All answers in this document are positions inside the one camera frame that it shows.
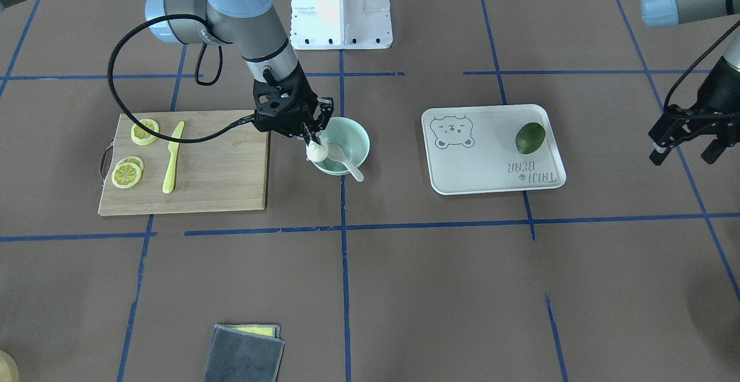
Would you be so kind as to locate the green avocado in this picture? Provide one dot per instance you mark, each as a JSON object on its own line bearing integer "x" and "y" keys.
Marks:
{"x": 529, "y": 138}

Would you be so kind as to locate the upper lemon slice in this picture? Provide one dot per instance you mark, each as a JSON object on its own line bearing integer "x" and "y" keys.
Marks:
{"x": 142, "y": 137}

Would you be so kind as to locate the lower stacked lemon slice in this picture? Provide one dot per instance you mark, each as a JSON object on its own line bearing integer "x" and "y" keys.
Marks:
{"x": 133, "y": 159}

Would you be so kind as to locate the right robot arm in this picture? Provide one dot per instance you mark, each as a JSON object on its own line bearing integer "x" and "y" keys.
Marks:
{"x": 253, "y": 27}

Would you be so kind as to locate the light green bowl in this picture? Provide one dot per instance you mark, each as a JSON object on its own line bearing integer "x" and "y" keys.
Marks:
{"x": 351, "y": 137}

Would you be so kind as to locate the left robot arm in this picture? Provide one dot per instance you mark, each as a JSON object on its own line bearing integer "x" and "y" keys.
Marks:
{"x": 665, "y": 13}

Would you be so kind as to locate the single lemon slice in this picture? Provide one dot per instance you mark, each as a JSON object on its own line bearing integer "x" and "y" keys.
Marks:
{"x": 126, "y": 175}

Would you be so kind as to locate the cream bear serving tray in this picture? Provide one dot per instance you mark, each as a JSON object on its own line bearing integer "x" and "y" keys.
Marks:
{"x": 472, "y": 150}

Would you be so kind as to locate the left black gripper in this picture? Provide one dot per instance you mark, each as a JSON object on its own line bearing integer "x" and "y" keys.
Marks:
{"x": 718, "y": 88}

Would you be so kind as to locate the white steamed bun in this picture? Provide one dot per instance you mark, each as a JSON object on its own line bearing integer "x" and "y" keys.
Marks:
{"x": 316, "y": 152}

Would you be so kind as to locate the white ceramic soup spoon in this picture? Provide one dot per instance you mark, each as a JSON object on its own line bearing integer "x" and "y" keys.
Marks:
{"x": 335, "y": 153}

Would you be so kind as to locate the yellow plastic knife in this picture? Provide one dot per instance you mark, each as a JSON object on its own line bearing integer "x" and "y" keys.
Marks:
{"x": 171, "y": 169}

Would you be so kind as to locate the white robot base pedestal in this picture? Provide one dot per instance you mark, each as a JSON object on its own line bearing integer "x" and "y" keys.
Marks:
{"x": 341, "y": 25}

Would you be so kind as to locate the bamboo cutting board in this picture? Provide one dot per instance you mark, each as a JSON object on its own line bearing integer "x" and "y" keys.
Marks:
{"x": 228, "y": 173}

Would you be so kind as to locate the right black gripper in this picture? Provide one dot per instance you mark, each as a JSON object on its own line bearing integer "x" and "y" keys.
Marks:
{"x": 301, "y": 91}

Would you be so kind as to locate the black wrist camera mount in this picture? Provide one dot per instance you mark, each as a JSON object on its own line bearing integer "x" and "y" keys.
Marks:
{"x": 287, "y": 109}

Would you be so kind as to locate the grey folded cloth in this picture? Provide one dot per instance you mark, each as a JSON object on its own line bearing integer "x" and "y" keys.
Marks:
{"x": 244, "y": 352}

